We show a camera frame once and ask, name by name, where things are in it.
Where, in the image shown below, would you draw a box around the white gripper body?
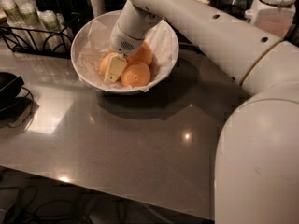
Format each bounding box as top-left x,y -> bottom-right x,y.
110,24 -> 143,56

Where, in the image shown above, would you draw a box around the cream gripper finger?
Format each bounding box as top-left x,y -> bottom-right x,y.
104,54 -> 127,83

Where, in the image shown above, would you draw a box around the orange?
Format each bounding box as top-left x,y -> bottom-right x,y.
99,53 -> 118,82
127,41 -> 152,66
121,62 -> 151,88

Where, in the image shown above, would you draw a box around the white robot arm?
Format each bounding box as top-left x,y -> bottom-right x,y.
111,0 -> 299,224

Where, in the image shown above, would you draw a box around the white bowl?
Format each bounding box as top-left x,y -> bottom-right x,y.
70,9 -> 180,96

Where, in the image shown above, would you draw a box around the white paper liner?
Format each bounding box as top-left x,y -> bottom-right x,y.
76,15 -> 176,93

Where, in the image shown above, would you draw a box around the white cylindrical container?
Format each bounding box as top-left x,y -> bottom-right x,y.
85,0 -> 107,19

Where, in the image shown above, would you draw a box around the right paper cup stack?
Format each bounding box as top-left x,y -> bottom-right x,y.
38,10 -> 73,54

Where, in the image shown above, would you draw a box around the paper cup stack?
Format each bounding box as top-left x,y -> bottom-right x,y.
0,0 -> 29,47
19,3 -> 46,51
38,10 -> 73,54

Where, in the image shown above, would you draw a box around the black tea bag shelf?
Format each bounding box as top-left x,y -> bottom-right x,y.
168,0 -> 220,54

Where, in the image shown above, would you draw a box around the middle paper cup stack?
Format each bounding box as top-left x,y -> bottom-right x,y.
19,3 -> 46,51

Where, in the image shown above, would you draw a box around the black tray on stand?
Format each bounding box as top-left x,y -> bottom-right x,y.
0,72 -> 35,128

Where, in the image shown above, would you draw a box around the left paper cup stack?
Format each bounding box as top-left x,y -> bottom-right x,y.
0,0 -> 29,47

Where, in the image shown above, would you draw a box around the white appliance with bowls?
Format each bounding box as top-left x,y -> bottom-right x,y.
245,0 -> 296,38

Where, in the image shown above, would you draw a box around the black wire cup rack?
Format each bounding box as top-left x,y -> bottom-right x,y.
0,13 -> 79,59

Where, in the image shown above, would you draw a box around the black floor cables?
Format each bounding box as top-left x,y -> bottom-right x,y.
0,184 -> 132,224

